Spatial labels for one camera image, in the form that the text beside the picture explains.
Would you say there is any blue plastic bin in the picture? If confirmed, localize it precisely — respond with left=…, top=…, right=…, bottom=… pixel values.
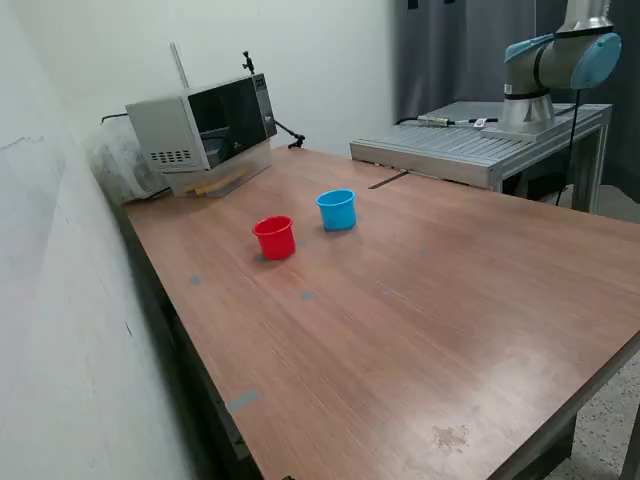
left=315, top=188, right=359, bottom=233

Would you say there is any red plastic cup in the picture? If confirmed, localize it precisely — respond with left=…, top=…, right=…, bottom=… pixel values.
left=251, top=214, right=296, bottom=262

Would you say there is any dark flat bar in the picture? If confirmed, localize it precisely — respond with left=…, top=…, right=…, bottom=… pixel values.
left=368, top=170, right=409, bottom=191

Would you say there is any clear plastic tray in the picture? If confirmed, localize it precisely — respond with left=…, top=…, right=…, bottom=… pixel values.
left=167, top=144, right=274, bottom=200

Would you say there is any wooden stick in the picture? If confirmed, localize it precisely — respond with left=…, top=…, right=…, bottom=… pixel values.
left=182, top=167, right=250, bottom=197

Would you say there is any aluminium extrusion robot stand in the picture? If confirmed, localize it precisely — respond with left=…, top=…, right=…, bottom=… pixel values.
left=348, top=101, right=614, bottom=214

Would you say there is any silver microwave oven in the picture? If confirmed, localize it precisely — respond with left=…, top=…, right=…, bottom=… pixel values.
left=124, top=73, right=279, bottom=175

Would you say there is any crumpled clear plastic bag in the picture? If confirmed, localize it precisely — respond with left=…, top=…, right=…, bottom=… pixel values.
left=85, top=119, right=174, bottom=206

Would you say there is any thin metal rod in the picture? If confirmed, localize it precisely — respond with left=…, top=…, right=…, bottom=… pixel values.
left=169, top=42, right=192, bottom=92

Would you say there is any dark grey curtain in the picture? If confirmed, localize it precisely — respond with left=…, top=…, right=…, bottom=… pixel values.
left=392, top=0, right=640, bottom=204

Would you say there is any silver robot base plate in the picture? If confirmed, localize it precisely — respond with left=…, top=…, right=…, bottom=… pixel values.
left=480, top=123, right=557, bottom=142

